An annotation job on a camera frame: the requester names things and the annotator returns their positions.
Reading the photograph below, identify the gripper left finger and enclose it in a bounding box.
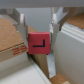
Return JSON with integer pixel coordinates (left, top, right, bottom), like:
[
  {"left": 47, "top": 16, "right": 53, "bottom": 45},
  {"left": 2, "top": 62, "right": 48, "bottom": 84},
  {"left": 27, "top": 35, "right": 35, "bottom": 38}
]
[{"left": 11, "top": 7, "right": 31, "bottom": 48}]

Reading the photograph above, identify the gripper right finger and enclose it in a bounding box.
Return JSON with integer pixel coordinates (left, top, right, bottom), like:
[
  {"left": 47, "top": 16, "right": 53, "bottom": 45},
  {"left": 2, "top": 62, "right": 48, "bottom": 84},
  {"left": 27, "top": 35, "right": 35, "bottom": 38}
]
[{"left": 49, "top": 7, "right": 70, "bottom": 46}]

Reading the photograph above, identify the pink block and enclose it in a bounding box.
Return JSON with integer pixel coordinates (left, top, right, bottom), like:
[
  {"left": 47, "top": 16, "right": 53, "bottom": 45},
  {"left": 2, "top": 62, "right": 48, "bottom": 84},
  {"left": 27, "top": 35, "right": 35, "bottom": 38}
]
[{"left": 26, "top": 31, "right": 53, "bottom": 55}]

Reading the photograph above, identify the wooden drawer box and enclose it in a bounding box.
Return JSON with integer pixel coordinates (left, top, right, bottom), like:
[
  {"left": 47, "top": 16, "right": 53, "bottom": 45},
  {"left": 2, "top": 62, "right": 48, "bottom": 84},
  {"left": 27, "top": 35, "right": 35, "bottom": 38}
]
[{"left": 0, "top": 13, "right": 32, "bottom": 65}]

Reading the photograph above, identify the white cabinet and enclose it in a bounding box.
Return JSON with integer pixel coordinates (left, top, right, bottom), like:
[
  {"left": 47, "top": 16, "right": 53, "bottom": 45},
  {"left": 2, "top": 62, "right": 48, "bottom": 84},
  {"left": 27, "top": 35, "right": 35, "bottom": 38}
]
[{"left": 45, "top": 12, "right": 84, "bottom": 84}]

